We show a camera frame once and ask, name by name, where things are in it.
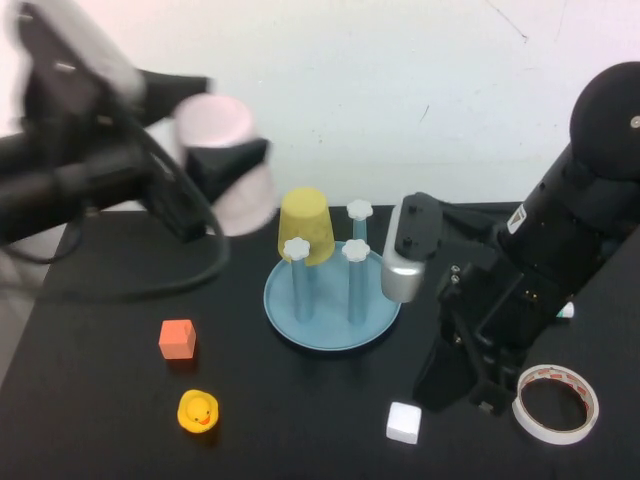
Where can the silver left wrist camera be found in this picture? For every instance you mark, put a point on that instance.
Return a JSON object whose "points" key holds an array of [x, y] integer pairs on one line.
{"points": [[110, 55]]}

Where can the orange cube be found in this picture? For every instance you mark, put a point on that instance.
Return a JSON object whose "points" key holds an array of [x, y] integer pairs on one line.
{"points": [[176, 342]]}

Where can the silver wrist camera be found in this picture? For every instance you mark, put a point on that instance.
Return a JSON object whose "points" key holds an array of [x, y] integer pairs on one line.
{"points": [[110, 55], [405, 280]]}

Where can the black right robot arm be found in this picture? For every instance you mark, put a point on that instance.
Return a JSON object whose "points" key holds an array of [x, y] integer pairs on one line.
{"points": [[565, 225]]}

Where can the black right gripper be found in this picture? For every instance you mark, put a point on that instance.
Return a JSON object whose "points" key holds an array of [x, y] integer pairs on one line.
{"points": [[500, 310]]}

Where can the blue cup stand with pegs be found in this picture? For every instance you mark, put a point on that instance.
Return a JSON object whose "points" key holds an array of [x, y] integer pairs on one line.
{"points": [[330, 325]]}

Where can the white cube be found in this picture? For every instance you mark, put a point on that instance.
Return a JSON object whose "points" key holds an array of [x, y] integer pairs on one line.
{"points": [[403, 422]]}

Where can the yellow rubber duck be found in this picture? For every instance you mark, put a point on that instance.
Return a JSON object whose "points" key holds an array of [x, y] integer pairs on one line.
{"points": [[197, 412]]}

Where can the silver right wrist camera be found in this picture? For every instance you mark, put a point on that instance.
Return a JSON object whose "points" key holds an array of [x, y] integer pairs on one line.
{"points": [[405, 280]]}

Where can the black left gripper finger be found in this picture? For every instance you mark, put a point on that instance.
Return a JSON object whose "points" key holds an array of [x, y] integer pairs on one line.
{"points": [[220, 167]]}

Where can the green and white glue stick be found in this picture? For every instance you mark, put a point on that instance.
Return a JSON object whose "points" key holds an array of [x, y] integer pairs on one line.
{"points": [[567, 311]]}

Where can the pink plastic cup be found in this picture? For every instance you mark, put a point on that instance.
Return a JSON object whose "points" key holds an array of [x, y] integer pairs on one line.
{"points": [[220, 120]]}

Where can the yellow plastic cup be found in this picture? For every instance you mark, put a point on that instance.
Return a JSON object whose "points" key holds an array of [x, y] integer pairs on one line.
{"points": [[305, 215]]}

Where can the white tape roll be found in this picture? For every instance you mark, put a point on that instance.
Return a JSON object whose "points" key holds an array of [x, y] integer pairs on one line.
{"points": [[550, 435]]}

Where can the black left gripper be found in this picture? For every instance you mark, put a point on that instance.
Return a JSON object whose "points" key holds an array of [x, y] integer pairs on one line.
{"points": [[65, 90]]}

